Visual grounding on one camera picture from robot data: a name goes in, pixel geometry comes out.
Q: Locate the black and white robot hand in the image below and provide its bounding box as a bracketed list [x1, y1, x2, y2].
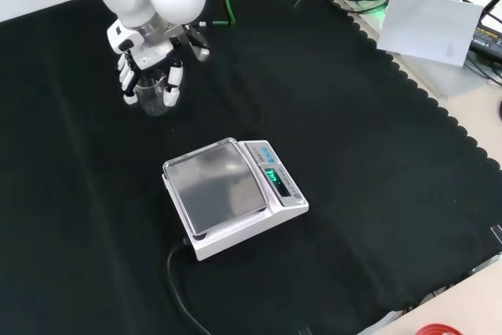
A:
[106, 20, 185, 107]

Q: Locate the clear glass beaker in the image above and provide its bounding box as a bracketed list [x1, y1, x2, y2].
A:
[135, 75, 168, 117]

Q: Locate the white electronic balance steel pan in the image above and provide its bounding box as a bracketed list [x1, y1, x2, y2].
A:
[161, 137, 310, 262]

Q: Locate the black bench cloth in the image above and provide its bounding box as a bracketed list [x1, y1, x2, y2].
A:
[0, 0, 502, 335]

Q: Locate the pale board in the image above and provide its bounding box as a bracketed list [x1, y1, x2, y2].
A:
[376, 0, 484, 66]

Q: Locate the black power adapter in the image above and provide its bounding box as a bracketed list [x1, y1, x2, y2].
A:
[469, 23, 502, 62]

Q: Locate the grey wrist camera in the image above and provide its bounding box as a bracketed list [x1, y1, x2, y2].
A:
[184, 24, 211, 62]

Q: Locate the black balance power cable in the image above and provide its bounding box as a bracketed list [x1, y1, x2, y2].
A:
[166, 236, 215, 335]

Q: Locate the red ring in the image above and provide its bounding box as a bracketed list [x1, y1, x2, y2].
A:
[407, 322, 471, 335]

